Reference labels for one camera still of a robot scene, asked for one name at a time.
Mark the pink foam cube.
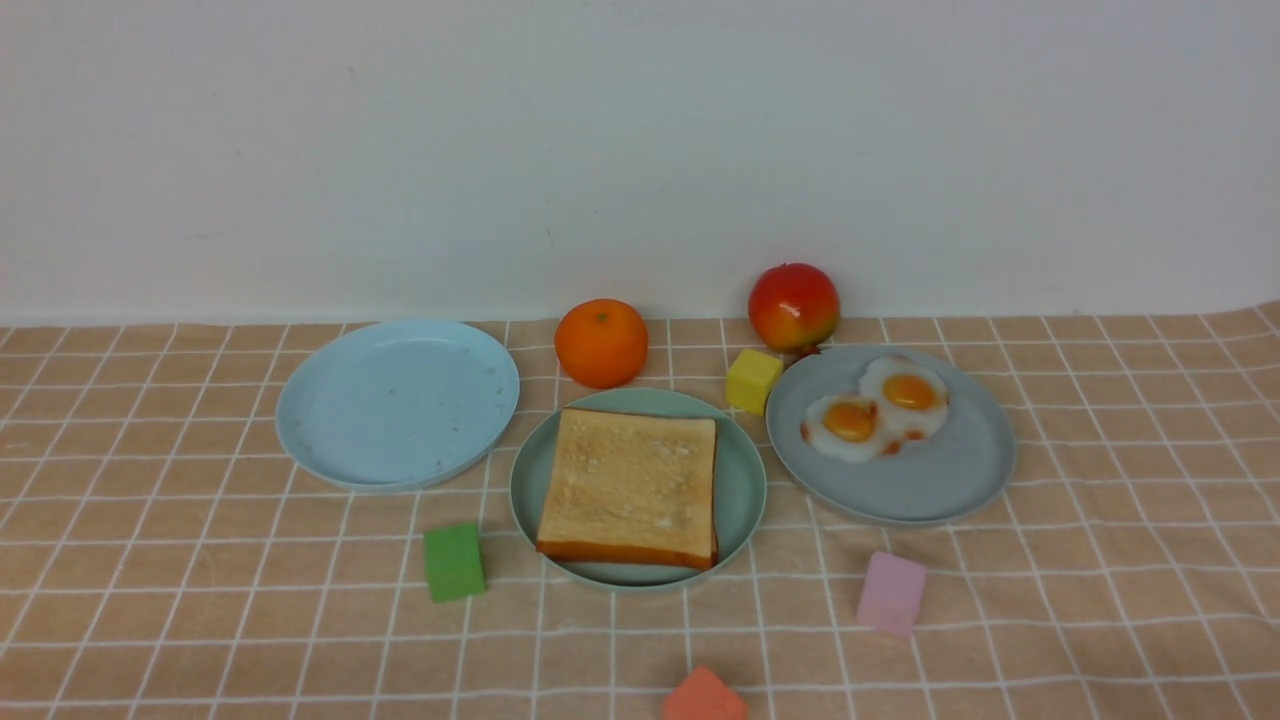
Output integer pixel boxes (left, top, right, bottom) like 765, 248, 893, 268
856, 551, 927, 639

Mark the grey plate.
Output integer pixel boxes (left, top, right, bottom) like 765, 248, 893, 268
765, 345, 1018, 527

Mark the light blue plate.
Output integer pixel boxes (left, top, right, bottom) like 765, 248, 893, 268
275, 320, 521, 493

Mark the toast slice top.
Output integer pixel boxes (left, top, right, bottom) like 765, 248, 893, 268
535, 407, 721, 571

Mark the yellow foam cube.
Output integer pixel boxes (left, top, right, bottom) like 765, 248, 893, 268
724, 348, 785, 416

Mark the green foam cube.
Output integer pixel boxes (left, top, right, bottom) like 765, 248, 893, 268
422, 521, 486, 603

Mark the orange foam cube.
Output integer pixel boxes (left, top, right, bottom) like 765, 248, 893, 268
660, 666, 749, 720

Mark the fried egg middle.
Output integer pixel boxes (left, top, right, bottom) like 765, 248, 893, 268
800, 395, 902, 464

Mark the orange fruit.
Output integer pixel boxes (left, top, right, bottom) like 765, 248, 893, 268
553, 299, 649, 389

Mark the checkered beige tablecloth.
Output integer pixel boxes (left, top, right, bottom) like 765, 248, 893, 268
1, 301, 1279, 719

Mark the fried egg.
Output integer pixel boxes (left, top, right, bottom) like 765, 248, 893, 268
858, 355, 950, 442
800, 395, 902, 464

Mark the fried egg back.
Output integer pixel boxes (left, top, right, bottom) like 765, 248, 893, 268
858, 355, 950, 442

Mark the red yellow apple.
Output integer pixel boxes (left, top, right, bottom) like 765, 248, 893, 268
748, 263, 842, 357

